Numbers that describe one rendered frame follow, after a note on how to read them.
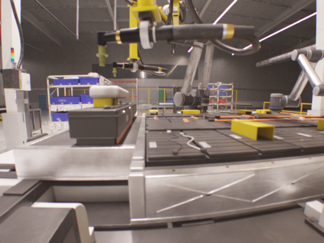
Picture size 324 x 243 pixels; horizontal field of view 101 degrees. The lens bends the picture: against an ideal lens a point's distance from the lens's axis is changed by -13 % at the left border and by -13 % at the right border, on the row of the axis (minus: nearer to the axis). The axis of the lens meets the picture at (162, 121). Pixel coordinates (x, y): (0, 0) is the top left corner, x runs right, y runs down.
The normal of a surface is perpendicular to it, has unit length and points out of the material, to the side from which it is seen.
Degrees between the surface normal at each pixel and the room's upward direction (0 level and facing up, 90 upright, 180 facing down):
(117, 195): 90
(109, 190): 90
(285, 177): 90
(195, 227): 0
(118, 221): 0
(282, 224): 0
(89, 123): 90
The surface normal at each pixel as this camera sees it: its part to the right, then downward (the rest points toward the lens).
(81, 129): 0.11, 0.14
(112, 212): 0.00, -0.99
